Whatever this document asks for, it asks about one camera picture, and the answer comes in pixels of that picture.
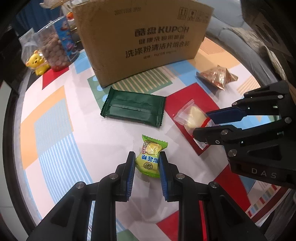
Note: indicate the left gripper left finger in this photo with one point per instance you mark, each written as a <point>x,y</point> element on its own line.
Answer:
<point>69,218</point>

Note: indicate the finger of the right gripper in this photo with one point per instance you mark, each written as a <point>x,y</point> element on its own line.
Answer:
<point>222,135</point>
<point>268,100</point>

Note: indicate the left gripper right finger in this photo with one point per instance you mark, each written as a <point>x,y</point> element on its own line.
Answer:
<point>206,211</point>

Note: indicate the gold fortune biscuit packet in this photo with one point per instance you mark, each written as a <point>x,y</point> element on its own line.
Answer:
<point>217,76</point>

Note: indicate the clear bag yellow snack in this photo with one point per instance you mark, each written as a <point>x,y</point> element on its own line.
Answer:
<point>191,117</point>

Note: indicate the green yellow candy packet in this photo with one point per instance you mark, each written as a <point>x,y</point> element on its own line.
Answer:
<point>147,162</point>

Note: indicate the dark green snack packet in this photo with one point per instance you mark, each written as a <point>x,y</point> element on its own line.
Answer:
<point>132,106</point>

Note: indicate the grey sectional sofa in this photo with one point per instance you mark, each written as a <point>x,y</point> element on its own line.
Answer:
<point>228,29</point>

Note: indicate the colourful patterned play mat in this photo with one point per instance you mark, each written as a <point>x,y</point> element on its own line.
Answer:
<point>64,139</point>

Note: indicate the brown cardboard box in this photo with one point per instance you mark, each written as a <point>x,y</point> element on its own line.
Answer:
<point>123,38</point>

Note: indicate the yellow bear figurine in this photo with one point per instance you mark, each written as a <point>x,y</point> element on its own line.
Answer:
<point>38,63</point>

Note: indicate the clear nut jar blue label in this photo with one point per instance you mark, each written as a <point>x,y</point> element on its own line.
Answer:
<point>56,44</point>

